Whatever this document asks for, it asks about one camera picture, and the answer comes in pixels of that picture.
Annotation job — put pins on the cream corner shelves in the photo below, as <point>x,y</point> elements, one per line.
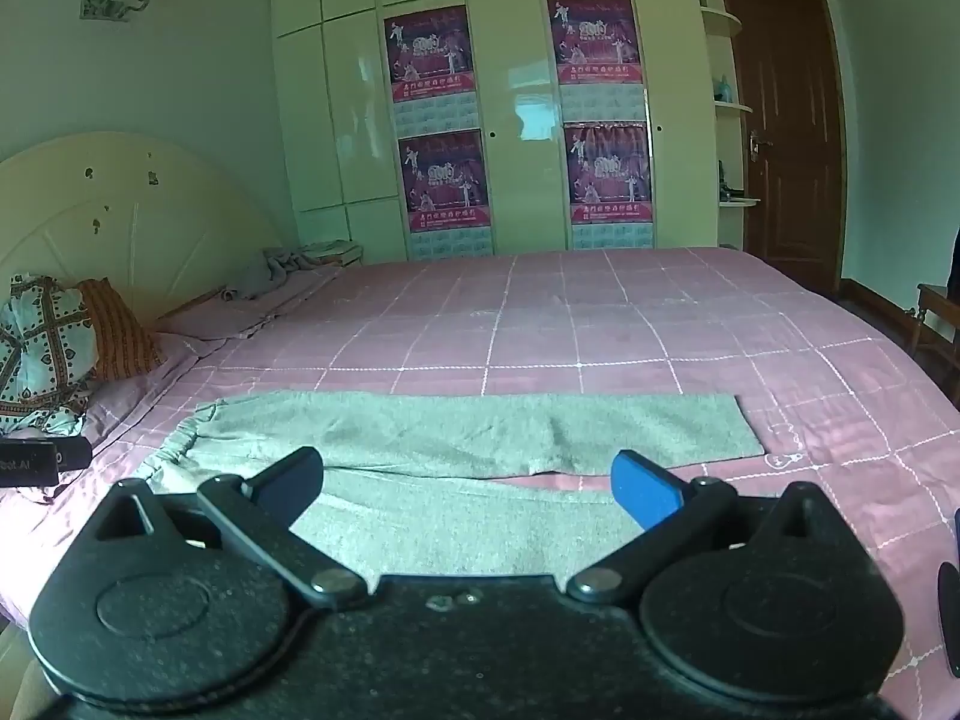
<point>731,22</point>

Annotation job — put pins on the dark object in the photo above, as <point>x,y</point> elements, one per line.
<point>949,615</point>

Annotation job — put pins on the crumpled grey blanket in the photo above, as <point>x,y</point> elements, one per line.
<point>270,274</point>

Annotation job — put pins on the teal bottle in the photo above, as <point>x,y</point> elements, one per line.
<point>725,90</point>

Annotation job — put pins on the brown wooden door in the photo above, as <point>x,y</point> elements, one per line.
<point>787,127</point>

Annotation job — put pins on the grey pants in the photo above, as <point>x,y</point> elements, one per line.
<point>450,427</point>

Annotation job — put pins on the teal patterned pillow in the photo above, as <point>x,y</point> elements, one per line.
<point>37,352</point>

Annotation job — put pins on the cream wardrobe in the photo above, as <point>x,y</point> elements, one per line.
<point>510,52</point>

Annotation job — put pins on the orange striped pillow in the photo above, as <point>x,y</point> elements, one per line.
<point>112,330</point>

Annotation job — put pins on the wooden chair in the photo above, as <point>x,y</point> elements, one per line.
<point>937,315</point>

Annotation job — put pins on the bed with pink checked sheet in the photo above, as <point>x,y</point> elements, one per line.
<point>600,315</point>

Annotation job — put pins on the folded cloths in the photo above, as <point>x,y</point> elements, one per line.
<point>334,251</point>

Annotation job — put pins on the wall poster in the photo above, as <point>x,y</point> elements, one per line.
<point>609,172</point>
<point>444,180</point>
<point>594,37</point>
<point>429,52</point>

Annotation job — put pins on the cream headboard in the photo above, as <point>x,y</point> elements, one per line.
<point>150,225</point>

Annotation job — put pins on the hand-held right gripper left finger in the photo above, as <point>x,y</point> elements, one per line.
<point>294,478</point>

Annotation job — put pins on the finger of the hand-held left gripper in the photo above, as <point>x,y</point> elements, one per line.
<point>75,454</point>

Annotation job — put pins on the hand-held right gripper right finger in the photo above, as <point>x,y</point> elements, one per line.
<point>646,489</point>

